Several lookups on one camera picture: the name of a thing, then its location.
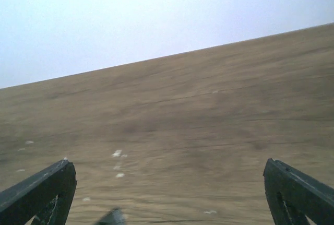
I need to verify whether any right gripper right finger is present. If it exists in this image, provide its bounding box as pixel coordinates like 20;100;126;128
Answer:
263;158;333;225

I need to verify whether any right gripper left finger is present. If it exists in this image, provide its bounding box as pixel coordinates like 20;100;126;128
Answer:
1;159;77;224

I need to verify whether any dark grey credit card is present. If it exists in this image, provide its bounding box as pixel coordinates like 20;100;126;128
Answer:
96;207;127;225

